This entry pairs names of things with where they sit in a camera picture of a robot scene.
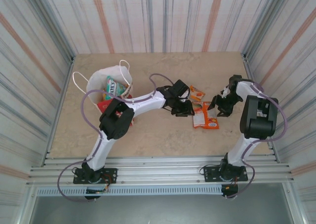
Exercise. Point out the orange white mango snack pack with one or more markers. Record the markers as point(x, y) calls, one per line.
point(205, 116)

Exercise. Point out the teal Fox's candy pack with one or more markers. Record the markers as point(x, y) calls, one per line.
point(114, 85)

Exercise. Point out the white paper bag red prints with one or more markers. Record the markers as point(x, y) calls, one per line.
point(98, 81)

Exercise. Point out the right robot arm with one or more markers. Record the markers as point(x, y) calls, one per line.
point(259, 120)

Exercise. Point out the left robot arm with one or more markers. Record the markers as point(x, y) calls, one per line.
point(145, 103)

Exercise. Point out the small orange snack pack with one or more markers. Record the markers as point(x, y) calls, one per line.
point(196, 92)

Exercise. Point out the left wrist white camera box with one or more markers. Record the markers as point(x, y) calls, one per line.
point(185, 95)

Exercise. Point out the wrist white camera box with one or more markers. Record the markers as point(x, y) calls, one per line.
point(185, 95)
point(225, 92)

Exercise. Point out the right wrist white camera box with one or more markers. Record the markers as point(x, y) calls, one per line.
point(225, 92)

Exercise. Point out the aluminium mounting rail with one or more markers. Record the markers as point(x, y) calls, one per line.
point(160, 169)

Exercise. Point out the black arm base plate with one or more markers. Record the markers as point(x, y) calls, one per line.
point(111, 174)
point(209, 173)

